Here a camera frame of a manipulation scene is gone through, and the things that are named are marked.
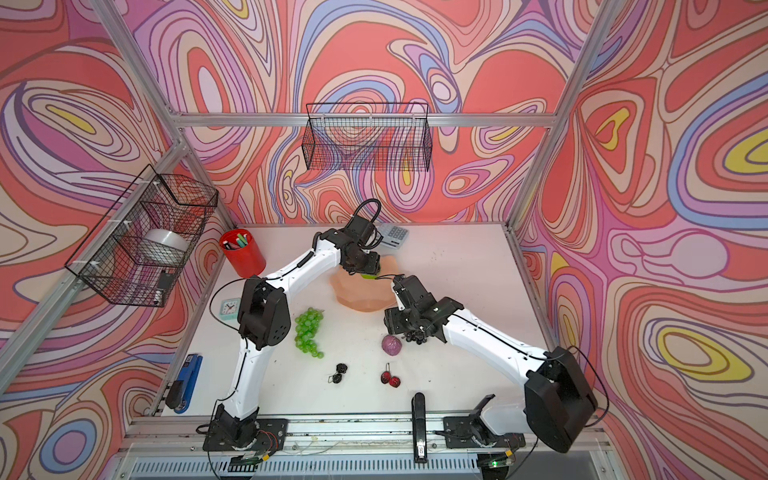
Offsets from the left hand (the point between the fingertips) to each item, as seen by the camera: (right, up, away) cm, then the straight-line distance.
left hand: (375, 265), depth 96 cm
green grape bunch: (-20, -17, -11) cm, 28 cm away
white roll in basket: (-51, +7, -22) cm, 56 cm away
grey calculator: (+6, +11, +19) cm, 23 cm away
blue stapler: (-51, -33, -19) cm, 63 cm away
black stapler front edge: (+12, -34, -23) cm, 43 cm away
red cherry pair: (+4, -31, -15) cm, 34 cm away
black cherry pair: (-9, -29, -13) cm, 33 cm away
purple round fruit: (+5, -23, -12) cm, 26 cm away
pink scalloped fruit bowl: (-6, -10, +5) cm, 13 cm away
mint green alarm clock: (-47, -14, -2) cm, 49 cm away
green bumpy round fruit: (-3, -4, -2) cm, 5 cm away
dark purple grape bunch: (+13, -21, -10) cm, 26 cm away
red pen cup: (-47, +6, +5) cm, 48 cm away
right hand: (+7, -17, -13) cm, 22 cm away
